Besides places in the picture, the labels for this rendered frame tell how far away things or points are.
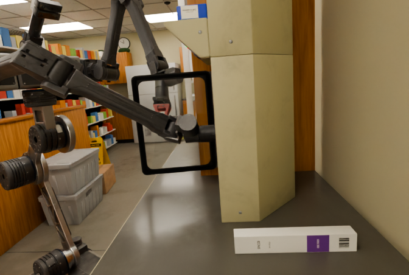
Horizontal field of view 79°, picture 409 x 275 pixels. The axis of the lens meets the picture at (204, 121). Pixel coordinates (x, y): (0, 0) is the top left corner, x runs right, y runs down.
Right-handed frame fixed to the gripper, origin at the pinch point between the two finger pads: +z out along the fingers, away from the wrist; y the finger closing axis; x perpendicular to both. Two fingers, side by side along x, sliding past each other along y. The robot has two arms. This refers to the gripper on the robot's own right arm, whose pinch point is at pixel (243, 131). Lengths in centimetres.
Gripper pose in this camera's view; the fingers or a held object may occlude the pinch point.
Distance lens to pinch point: 83.6
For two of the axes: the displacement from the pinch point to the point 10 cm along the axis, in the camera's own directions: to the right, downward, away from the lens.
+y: 0.8, -1.6, 9.8
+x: 0.8, 9.8, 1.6
